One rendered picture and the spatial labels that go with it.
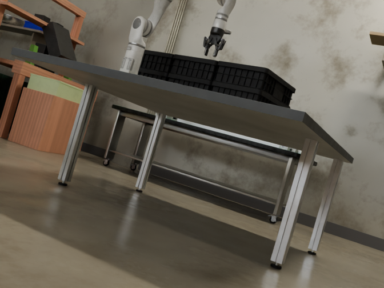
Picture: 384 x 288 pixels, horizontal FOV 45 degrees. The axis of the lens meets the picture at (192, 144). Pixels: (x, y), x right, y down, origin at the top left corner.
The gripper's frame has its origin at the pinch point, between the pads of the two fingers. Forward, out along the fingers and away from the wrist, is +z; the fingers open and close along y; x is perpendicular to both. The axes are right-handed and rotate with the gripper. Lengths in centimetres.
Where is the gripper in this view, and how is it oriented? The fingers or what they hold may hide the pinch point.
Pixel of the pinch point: (210, 53)
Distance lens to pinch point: 261.5
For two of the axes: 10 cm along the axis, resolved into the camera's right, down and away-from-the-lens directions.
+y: 7.7, 2.4, -5.9
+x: 5.6, 1.8, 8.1
